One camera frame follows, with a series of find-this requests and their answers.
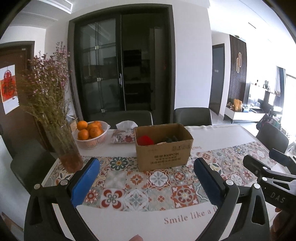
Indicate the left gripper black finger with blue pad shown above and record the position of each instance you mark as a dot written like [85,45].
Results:
[41,222]
[252,220]

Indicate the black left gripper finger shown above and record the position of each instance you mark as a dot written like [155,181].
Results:
[283,159]
[258,168]

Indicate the red green fluffy plush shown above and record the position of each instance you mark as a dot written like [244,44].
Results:
[145,141]

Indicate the black dining chair right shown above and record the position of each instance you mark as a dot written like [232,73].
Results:
[272,138]

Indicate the black dining chair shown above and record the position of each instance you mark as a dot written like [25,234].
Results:
[140,117]
[31,164]
[272,138]
[192,116]

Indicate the white tv cabinet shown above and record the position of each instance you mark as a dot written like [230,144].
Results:
[238,116]

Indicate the black dining chair left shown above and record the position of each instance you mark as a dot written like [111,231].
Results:
[31,164]

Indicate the white plastic fruit basket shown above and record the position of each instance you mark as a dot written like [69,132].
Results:
[92,142]

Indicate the orange fruit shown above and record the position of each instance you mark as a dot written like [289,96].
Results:
[95,132]
[81,125]
[83,135]

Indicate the brown cardboard box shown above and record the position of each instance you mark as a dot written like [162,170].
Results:
[163,155]

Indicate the floral tissue pack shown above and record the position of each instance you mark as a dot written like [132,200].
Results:
[124,132]

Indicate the red paper door decoration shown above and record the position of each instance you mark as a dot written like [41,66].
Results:
[9,95]

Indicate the glass vase with flowers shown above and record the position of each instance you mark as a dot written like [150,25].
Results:
[44,86]

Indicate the black glass sliding door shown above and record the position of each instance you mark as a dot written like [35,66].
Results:
[123,60]

